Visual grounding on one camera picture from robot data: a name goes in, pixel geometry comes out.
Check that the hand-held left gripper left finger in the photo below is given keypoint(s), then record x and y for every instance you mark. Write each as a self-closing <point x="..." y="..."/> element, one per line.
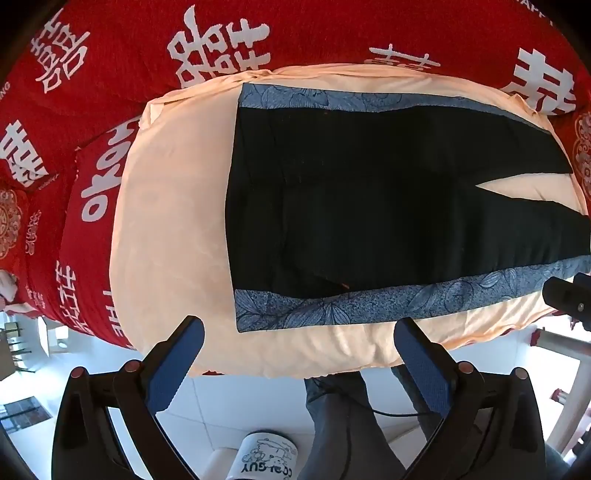
<point x="176" y="364"/>

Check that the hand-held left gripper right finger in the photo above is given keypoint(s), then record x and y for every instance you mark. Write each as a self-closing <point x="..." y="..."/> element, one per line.
<point x="421" y="364"/>

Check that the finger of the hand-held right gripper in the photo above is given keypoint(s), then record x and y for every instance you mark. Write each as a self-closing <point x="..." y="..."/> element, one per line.
<point x="570" y="300"/>

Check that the black pants with blue floral trim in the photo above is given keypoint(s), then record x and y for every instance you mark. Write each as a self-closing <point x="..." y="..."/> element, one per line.
<point x="369" y="207"/>

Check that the white table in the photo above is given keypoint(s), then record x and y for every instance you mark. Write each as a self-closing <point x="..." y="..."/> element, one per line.
<point x="51" y="334"/>

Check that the white printed slipper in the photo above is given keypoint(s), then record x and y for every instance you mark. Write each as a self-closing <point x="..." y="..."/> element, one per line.
<point x="268" y="454"/>

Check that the peach blanket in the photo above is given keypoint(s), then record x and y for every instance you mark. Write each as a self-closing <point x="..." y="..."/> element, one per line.
<point x="175" y="230"/>

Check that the dark chair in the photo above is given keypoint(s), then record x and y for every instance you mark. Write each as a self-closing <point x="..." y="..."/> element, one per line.
<point x="13" y="346"/>

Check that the red printed pillow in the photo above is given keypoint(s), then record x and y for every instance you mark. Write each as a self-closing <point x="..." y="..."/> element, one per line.
<point x="94" y="184"/>

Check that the red printed blanket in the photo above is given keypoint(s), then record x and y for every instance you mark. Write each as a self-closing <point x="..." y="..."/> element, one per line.
<point x="138" y="55"/>

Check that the white metal frame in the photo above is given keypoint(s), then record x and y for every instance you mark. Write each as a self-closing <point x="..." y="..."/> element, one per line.
<point x="561" y="341"/>

